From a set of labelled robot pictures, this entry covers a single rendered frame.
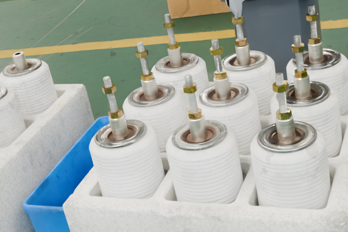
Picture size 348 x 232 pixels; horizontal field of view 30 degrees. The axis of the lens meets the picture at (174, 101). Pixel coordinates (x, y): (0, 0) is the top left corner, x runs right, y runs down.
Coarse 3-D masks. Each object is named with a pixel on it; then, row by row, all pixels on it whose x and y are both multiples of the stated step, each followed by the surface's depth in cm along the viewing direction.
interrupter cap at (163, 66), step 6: (186, 54) 113; (192, 54) 112; (162, 60) 113; (168, 60) 112; (186, 60) 111; (192, 60) 110; (198, 60) 110; (156, 66) 110; (162, 66) 110; (168, 66) 110; (180, 66) 109; (186, 66) 108; (192, 66) 108; (162, 72) 108; (168, 72) 108; (174, 72) 107
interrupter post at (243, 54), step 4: (248, 44) 105; (236, 48) 105; (240, 48) 104; (244, 48) 104; (248, 48) 104; (236, 52) 105; (240, 52) 104; (244, 52) 104; (248, 52) 105; (240, 56) 105; (244, 56) 105; (248, 56) 105; (240, 60) 105; (244, 60) 105; (248, 60) 105; (240, 64) 105
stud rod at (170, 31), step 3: (165, 15) 107; (168, 15) 106; (165, 18) 107; (168, 18) 107; (168, 21) 107; (168, 30) 108; (171, 30) 108; (168, 33) 108; (171, 33) 108; (171, 36) 108; (174, 36) 108; (171, 39) 108; (174, 39) 108; (171, 42) 109; (174, 42) 109
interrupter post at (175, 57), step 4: (180, 48) 109; (168, 52) 109; (172, 52) 109; (176, 52) 109; (180, 52) 109; (172, 56) 109; (176, 56) 109; (180, 56) 109; (172, 60) 109; (176, 60) 109; (180, 60) 109; (172, 64) 110; (176, 64) 110; (180, 64) 110
